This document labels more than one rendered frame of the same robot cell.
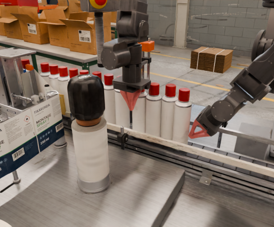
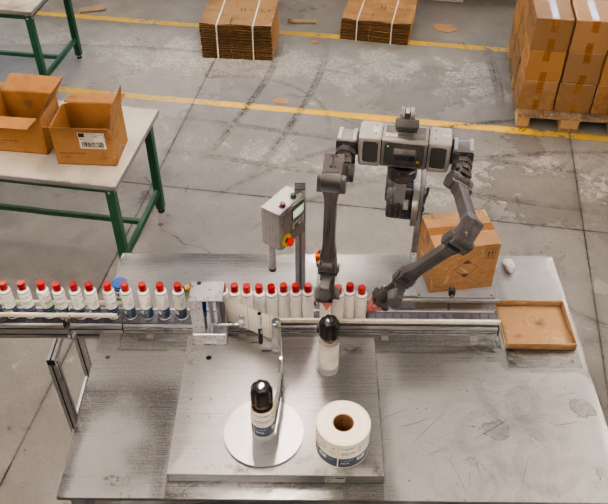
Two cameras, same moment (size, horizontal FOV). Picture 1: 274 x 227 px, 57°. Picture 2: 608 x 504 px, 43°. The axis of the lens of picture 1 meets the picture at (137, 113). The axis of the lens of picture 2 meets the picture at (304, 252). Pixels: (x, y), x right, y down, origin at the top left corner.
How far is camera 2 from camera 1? 265 cm
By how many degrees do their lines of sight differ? 29
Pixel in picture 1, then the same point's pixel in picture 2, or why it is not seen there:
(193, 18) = not seen: outside the picture
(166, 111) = (350, 301)
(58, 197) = (317, 385)
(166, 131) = (350, 313)
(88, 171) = (332, 365)
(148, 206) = (368, 369)
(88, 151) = (334, 355)
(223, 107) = (394, 301)
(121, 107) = (310, 305)
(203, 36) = not seen: outside the picture
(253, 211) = (418, 347)
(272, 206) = (427, 340)
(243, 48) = not seen: outside the picture
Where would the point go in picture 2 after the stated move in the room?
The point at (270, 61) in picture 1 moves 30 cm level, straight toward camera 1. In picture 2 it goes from (415, 274) to (424, 329)
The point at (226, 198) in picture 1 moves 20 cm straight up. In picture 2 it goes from (401, 345) to (405, 314)
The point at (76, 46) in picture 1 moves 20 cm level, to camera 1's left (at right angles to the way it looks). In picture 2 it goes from (73, 156) to (38, 166)
